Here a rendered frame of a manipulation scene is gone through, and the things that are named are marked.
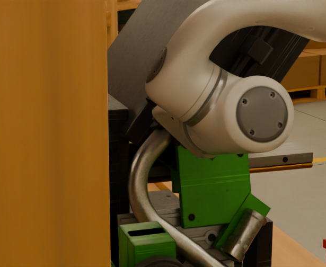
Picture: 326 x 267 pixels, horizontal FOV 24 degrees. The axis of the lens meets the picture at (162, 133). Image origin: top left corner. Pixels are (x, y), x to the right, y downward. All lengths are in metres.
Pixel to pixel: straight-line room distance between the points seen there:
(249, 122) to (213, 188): 0.37
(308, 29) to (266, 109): 0.10
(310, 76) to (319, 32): 6.70
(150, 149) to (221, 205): 0.15
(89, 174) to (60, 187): 0.02
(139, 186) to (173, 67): 0.31
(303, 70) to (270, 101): 6.65
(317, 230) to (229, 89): 3.42
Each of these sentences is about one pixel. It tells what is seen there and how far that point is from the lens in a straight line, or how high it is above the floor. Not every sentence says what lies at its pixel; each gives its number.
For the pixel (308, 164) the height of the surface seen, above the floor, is 1.11.
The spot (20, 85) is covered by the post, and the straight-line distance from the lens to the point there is 0.43.
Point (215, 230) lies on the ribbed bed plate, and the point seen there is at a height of 1.05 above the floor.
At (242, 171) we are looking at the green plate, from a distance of 1.20.
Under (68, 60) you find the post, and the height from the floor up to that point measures 1.42.
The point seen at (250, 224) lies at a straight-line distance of 1.17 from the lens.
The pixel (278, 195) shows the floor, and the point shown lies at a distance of 4.75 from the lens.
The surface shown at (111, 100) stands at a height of 1.24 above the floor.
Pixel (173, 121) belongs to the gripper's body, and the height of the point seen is 1.26.
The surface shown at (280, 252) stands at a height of 0.90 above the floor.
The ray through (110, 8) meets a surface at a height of 1.18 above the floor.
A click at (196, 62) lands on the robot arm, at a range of 0.84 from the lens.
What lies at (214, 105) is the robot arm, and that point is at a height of 1.31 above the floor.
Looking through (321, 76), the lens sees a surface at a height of 0.24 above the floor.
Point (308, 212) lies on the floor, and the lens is 4.49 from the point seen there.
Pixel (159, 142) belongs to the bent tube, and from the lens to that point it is 1.11.
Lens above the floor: 1.49
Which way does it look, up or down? 14 degrees down
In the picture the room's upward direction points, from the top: straight up
